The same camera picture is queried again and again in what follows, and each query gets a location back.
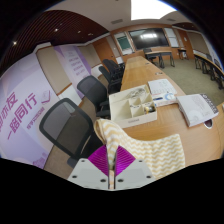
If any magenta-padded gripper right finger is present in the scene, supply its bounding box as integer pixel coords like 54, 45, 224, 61
114, 145, 156, 190

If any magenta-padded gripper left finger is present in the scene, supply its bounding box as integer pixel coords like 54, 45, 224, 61
67, 144, 110, 190

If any yellow white zigzag towel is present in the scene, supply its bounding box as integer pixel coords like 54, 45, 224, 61
93, 118, 186, 190

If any black mesh office chair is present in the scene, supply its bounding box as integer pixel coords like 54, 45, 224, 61
38, 97, 104, 169
76, 75, 113, 119

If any white compartment box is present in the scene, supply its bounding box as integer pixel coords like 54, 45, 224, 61
108, 84, 158, 129

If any white closed book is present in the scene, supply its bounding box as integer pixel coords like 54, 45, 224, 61
176, 93, 220, 128

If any white printed paper sheet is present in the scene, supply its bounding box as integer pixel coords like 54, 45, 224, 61
147, 78, 178, 108

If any row of black office chairs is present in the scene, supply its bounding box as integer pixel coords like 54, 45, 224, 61
98, 58, 126, 94

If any purple white standing banner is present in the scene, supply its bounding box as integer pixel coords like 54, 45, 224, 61
54, 44, 93, 99

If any dark-legged wooden desk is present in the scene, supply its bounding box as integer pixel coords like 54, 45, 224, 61
144, 50, 176, 69

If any brown wooden door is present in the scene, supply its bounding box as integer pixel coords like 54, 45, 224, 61
92, 37, 118, 64
176, 29, 194, 60

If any small dark side desk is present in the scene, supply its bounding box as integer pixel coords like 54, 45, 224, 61
177, 48, 189, 61

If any long curved side table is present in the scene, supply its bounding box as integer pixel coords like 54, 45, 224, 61
193, 50, 224, 91

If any group of black side chairs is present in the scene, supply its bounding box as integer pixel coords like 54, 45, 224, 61
204, 53, 224, 73

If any white whiteboard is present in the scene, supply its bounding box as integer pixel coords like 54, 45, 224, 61
163, 27, 180, 48

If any bright ceiling light panel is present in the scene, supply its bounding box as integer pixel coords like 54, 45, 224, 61
130, 0, 178, 21

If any large lilac wall banner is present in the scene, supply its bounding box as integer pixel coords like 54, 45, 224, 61
0, 53, 63, 169

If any green framed wall board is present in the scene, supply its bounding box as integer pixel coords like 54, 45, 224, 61
114, 31, 134, 56

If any large black wall screen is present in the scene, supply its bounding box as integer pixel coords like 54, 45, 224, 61
128, 27, 170, 50

